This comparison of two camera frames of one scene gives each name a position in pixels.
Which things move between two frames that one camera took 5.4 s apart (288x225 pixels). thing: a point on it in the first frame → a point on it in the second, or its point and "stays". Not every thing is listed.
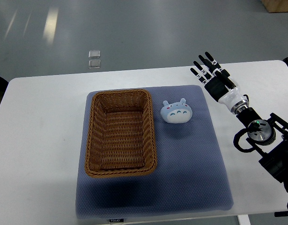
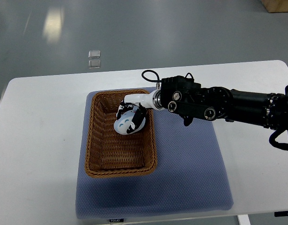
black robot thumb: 227,81 → 139,116
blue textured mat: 190,176 stays
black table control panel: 284,213 stays
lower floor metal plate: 94,63 stays
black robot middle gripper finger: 208,65 → 123,108
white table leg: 243,220 stays
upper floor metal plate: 94,54 stays
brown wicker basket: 120,138 stays
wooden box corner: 278,6 stays
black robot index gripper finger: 214,62 → 129,130
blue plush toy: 176,112 → 121,124
